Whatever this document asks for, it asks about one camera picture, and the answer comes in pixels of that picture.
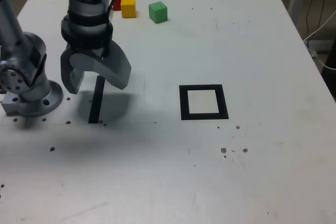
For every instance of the black tape square outline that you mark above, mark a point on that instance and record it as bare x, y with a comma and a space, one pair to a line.
183, 103

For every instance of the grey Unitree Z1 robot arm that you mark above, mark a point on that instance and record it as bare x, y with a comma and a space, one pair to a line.
29, 51

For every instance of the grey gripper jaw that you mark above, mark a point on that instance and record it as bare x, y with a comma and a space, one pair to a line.
115, 69
66, 77

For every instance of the black tape strip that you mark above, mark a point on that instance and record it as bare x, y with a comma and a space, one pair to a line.
95, 103

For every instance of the yellow cube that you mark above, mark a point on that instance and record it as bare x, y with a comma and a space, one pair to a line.
128, 9

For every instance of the green cube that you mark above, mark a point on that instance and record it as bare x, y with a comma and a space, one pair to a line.
157, 12

